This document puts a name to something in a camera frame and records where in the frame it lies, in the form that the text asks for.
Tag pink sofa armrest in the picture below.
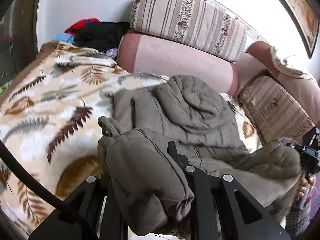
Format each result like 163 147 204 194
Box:
247 41 319 128

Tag cream leaf-pattern fleece blanket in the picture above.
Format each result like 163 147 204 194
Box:
0 41 264 238

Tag black garment pile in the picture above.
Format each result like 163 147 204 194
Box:
73 22 130 52

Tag black cable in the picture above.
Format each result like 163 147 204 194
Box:
0 139 68 214

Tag striped floral back cushion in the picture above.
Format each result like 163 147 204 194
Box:
130 0 247 62

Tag light blue garment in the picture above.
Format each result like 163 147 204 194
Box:
52 33 74 44

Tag olive grey hooded puffer jacket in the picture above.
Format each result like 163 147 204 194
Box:
97 75 301 238

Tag person's right hand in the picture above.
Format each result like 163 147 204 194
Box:
296 171 316 197

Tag red garment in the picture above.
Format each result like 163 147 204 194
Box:
64 18 100 37

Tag purple patterned cloth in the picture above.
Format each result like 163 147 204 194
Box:
105 48 118 60

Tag striped floral side cushion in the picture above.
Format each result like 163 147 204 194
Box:
238 76 315 144

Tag cream lace armrest cover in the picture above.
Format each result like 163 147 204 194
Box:
270 47 317 82

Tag pink quilted bolster cushion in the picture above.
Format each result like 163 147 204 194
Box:
117 30 239 96

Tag framed wall picture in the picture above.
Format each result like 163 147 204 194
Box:
278 0 319 58

